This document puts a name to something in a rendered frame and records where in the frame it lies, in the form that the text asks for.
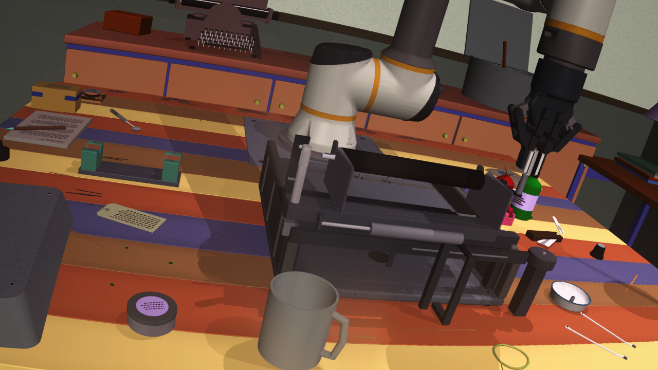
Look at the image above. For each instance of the dark grey typewriter carriage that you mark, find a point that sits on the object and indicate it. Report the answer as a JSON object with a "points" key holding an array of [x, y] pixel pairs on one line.
{"points": [[401, 205]]}

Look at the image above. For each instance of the dark brown small block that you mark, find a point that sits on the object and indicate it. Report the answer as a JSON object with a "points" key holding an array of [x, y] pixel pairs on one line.
{"points": [[544, 235]]}

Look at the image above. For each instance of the yellow cardboard box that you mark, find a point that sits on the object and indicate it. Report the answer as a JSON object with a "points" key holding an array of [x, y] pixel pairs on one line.
{"points": [[54, 97]]}

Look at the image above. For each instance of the orange thin stick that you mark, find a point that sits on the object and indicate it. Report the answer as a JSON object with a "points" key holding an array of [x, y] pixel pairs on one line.
{"points": [[631, 283]]}

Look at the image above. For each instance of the grey mug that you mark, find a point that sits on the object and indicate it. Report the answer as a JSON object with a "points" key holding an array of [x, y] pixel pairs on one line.
{"points": [[298, 329]]}

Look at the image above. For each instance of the grey round carriage bar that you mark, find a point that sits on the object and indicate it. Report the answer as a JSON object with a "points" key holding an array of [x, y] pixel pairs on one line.
{"points": [[411, 234]]}

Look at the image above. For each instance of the brown pencil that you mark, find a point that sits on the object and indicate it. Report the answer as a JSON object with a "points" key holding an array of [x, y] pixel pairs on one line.
{"points": [[41, 127]]}

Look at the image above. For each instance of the brown old typewriter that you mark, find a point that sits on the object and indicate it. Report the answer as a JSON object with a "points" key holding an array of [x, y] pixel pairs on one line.
{"points": [[226, 33]]}

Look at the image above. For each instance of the beige paper tag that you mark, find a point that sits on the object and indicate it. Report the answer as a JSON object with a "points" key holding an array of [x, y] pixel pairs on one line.
{"points": [[131, 217]]}

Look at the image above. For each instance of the dark round margin stop post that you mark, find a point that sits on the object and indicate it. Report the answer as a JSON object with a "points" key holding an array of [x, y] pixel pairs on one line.
{"points": [[532, 280]]}

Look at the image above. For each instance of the grey carriage lever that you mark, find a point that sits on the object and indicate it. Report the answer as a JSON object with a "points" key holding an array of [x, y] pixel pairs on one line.
{"points": [[300, 174]]}

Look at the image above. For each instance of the grey base plate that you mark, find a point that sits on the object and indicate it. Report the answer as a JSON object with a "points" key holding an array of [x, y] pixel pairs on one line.
{"points": [[262, 139]]}

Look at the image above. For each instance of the yellow rubber band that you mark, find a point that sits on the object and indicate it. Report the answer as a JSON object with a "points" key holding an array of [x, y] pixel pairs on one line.
{"points": [[494, 354]]}

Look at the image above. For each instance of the red small oil can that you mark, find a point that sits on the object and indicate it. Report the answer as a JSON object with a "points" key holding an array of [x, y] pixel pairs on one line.
{"points": [[506, 180]]}

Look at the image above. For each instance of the dark grey round drum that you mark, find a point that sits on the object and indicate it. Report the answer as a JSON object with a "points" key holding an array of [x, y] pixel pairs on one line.
{"points": [[488, 85]]}

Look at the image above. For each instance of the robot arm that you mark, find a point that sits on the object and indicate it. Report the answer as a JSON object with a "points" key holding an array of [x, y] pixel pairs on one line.
{"points": [[339, 87]]}

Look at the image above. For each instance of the red brown box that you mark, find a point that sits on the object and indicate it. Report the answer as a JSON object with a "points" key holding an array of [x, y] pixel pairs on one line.
{"points": [[127, 22]]}

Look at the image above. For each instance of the silver spoon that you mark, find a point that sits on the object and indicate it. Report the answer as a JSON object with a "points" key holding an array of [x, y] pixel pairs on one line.
{"points": [[123, 119]]}

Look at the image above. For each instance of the white enamel bowl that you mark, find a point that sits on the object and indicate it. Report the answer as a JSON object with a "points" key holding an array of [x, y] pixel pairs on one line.
{"points": [[569, 298]]}

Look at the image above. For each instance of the grey round tin purple label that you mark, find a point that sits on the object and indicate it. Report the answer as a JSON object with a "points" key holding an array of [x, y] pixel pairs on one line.
{"points": [[152, 313]]}

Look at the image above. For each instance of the brown side table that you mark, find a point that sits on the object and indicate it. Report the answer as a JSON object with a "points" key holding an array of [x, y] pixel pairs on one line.
{"points": [[606, 167]]}

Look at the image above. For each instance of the grey printed sheet pad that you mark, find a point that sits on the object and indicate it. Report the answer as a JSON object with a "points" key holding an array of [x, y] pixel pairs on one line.
{"points": [[49, 131]]}

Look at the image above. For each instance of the green book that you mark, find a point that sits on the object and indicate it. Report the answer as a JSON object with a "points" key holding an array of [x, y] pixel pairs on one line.
{"points": [[637, 162]]}

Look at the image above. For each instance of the dark grey typewriter cover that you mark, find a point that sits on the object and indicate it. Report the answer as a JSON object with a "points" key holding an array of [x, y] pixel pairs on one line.
{"points": [[28, 262]]}

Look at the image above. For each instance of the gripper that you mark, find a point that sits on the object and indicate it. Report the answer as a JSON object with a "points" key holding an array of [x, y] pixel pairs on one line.
{"points": [[556, 97]]}

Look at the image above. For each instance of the dark round ribbon spool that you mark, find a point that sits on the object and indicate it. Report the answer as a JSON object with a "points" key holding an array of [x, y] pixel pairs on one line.
{"points": [[93, 93]]}

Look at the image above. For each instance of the dark grey typewriter body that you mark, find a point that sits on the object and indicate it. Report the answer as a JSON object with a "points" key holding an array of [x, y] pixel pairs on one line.
{"points": [[360, 267]]}

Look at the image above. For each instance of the green bottle purple label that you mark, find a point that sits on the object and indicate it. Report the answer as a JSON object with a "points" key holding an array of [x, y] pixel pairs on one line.
{"points": [[527, 203]]}

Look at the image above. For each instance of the pink small block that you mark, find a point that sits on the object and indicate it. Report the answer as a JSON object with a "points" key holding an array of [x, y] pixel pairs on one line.
{"points": [[508, 218]]}

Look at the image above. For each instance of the orange drawer cabinet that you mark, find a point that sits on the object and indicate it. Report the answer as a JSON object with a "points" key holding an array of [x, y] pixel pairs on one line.
{"points": [[216, 85]]}

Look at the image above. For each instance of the grey flat board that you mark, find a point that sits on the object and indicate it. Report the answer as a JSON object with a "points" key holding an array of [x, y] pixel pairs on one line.
{"points": [[496, 28]]}

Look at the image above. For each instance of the black round object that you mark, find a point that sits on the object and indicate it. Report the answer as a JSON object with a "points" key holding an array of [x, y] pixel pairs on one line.
{"points": [[3, 153]]}

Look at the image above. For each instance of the grey cradle green end blocks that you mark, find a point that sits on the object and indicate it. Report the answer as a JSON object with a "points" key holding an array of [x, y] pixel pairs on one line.
{"points": [[128, 172]]}

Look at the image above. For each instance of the black small cone cap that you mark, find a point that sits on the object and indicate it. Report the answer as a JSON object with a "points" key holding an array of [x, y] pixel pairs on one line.
{"points": [[598, 252]]}

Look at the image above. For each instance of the white cotton swab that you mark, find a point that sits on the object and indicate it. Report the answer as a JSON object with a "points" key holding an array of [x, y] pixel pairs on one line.
{"points": [[609, 330], [596, 341]]}

